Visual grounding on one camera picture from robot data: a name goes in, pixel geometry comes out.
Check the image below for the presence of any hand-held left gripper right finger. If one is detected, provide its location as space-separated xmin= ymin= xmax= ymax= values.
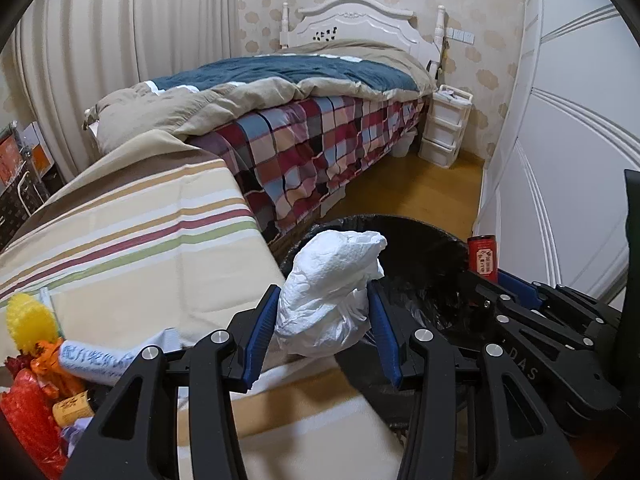
xmin=367 ymin=281 xmax=586 ymax=480

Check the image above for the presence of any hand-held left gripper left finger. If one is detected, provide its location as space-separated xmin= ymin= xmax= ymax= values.
xmin=62 ymin=284 xmax=281 ymax=480

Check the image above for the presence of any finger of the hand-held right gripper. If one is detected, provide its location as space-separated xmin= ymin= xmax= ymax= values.
xmin=464 ymin=271 xmax=617 ymax=392
xmin=498 ymin=270 xmax=622 ymax=332

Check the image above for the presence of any red drink can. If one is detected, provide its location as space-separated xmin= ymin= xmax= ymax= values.
xmin=467 ymin=234 xmax=497 ymax=286

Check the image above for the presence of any white paper tissue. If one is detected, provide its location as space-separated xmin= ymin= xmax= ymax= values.
xmin=275 ymin=230 xmax=389 ymax=359

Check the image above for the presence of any black trash bin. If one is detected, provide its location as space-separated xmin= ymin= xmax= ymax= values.
xmin=277 ymin=214 xmax=501 ymax=428

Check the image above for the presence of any orange foil wrapper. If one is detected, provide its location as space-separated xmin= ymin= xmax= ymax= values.
xmin=30 ymin=339 xmax=87 ymax=402

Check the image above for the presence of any white wardrobe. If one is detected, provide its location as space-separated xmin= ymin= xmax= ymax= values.
xmin=475 ymin=0 xmax=640 ymax=307

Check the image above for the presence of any white blue-print packet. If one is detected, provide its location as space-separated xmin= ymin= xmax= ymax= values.
xmin=57 ymin=327 xmax=181 ymax=387

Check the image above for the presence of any white plastic drawer unit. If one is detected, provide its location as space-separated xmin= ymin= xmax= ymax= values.
xmin=417 ymin=85 xmax=474 ymax=169

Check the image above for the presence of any small white bucket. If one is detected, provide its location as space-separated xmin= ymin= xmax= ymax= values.
xmin=392 ymin=130 xmax=419 ymax=159

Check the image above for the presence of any plaid bed sheet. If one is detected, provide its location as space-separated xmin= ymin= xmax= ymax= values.
xmin=187 ymin=92 xmax=433 ymax=242

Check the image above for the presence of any yellow foam fruit net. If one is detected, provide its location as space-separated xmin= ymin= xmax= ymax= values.
xmin=6 ymin=292 xmax=59 ymax=356

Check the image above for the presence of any red foam fruit net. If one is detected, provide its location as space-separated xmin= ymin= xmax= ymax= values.
xmin=0 ymin=355 xmax=69 ymax=479

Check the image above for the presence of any orange and white box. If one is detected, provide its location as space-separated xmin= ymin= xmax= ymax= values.
xmin=20 ymin=121 xmax=57 ymax=177

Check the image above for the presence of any cream striped curtain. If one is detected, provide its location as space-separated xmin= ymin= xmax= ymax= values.
xmin=10 ymin=0 xmax=242 ymax=186

